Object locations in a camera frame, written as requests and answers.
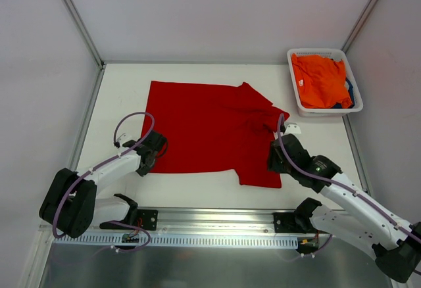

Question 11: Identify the white plastic laundry basket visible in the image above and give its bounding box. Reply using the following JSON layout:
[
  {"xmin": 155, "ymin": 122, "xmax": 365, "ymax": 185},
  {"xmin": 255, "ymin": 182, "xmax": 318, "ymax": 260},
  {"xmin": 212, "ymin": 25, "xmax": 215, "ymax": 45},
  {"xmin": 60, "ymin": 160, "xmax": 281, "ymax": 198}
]
[{"xmin": 287, "ymin": 48, "xmax": 363, "ymax": 117}]

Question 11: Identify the white slotted cable duct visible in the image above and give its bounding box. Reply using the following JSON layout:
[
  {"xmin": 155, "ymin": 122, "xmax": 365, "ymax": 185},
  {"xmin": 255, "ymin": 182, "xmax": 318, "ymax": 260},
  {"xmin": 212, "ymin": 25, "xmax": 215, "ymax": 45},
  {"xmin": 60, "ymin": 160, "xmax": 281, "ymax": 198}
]
[{"xmin": 55, "ymin": 232, "xmax": 299, "ymax": 250}]

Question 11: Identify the red polo shirt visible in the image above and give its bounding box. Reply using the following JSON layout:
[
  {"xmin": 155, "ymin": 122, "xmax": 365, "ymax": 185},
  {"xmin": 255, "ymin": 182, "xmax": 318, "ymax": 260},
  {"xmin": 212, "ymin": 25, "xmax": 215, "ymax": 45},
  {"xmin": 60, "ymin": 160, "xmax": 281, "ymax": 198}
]
[{"xmin": 141, "ymin": 81, "xmax": 289, "ymax": 189}]

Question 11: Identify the aluminium mounting rail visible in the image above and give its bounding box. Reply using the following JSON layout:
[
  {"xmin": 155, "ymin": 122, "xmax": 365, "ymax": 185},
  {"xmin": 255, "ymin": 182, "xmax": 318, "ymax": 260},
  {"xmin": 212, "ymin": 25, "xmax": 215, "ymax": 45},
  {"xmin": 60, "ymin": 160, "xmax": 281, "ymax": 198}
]
[{"xmin": 39, "ymin": 206, "xmax": 349, "ymax": 235}]

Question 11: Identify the aluminium frame post left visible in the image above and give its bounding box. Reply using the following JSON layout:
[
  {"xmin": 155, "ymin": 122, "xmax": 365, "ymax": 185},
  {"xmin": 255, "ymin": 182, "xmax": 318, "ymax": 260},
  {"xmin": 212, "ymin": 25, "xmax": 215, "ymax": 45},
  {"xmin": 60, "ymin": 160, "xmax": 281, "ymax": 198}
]
[{"xmin": 62, "ymin": 0, "xmax": 105, "ymax": 69}]

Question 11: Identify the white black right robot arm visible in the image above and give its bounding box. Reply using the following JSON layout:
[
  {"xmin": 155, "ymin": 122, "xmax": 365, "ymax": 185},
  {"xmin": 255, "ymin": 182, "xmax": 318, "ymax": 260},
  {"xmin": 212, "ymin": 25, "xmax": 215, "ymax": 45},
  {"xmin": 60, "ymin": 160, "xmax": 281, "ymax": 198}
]
[{"xmin": 268, "ymin": 134, "xmax": 420, "ymax": 283}]

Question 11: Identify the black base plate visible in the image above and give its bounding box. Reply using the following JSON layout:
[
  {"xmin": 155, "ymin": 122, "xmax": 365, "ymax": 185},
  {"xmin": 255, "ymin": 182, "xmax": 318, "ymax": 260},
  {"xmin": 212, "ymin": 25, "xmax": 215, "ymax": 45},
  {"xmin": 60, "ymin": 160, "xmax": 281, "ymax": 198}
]
[
  {"xmin": 272, "ymin": 212, "xmax": 325, "ymax": 234},
  {"xmin": 99, "ymin": 208, "xmax": 159, "ymax": 231}
]

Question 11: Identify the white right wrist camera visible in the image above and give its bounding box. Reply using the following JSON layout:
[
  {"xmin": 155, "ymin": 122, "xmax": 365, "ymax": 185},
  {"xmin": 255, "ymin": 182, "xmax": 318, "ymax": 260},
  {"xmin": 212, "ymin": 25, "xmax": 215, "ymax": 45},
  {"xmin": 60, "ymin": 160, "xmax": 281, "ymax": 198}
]
[{"xmin": 284, "ymin": 123, "xmax": 302, "ymax": 135}]

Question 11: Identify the aluminium frame post right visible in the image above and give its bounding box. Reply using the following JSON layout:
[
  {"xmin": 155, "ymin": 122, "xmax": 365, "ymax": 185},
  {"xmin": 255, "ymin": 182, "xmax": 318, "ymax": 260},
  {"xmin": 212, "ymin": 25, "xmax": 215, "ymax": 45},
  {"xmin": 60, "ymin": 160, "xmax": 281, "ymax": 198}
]
[{"xmin": 341, "ymin": 0, "xmax": 380, "ymax": 53}]

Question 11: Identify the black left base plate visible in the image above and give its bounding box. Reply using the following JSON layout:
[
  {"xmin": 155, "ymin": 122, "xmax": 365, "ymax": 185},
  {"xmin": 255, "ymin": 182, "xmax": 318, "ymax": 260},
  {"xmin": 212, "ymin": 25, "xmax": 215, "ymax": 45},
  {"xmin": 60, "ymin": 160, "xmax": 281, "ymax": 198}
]
[{"xmin": 99, "ymin": 208, "xmax": 159, "ymax": 231}]

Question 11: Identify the aluminium frame post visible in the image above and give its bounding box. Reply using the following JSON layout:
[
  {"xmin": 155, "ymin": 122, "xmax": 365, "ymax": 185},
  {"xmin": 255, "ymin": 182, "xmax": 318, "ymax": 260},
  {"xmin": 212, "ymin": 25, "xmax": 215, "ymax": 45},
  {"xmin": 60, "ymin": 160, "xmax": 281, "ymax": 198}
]
[
  {"xmin": 341, "ymin": 0, "xmax": 380, "ymax": 53},
  {"xmin": 62, "ymin": 0, "xmax": 105, "ymax": 69}
]

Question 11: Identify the blue t shirt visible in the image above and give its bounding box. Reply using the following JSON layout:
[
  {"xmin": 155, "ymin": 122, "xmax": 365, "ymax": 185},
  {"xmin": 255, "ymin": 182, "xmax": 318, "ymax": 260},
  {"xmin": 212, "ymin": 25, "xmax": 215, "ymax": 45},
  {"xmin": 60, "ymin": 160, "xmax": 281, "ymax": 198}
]
[{"xmin": 331, "ymin": 78, "xmax": 355, "ymax": 109}]

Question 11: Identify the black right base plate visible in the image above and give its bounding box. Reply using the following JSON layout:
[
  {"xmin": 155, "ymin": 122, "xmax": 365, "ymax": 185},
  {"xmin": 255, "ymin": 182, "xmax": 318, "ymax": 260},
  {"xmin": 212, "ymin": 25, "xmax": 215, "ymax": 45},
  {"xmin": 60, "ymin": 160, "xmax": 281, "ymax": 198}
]
[{"xmin": 272, "ymin": 212, "xmax": 325, "ymax": 234}]

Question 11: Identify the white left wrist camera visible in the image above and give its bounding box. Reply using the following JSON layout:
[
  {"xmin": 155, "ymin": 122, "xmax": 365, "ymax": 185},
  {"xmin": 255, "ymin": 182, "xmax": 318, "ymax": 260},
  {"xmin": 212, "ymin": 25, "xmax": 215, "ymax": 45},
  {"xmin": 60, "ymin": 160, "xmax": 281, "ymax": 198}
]
[{"xmin": 114, "ymin": 133, "xmax": 132, "ymax": 149}]

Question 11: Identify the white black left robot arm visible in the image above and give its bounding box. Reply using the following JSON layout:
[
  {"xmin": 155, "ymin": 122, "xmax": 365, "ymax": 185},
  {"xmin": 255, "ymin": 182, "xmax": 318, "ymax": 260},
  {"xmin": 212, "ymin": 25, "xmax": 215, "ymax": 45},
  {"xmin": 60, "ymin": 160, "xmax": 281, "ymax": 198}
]
[{"xmin": 39, "ymin": 131, "xmax": 168, "ymax": 239}]

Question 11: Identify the orange t shirt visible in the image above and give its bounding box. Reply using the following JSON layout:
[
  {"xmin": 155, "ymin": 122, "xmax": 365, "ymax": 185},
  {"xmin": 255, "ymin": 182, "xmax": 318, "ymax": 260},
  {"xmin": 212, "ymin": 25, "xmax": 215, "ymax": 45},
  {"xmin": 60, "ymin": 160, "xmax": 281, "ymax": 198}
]
[{"xmin": 291, "ymin": 54, "xmax": 351, "ymax": 109}]

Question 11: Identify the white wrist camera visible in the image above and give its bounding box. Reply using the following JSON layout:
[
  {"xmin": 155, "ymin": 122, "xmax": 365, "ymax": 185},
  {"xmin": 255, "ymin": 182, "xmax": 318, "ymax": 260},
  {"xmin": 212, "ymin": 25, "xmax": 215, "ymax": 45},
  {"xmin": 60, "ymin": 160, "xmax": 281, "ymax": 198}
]
[
  {"xmin": 114, "ymin": 133, "xmax": 132, "ymax": 149},
  {"xmin": 284, "ymin": 123, "xmax": 302, "ymax": 135}
]

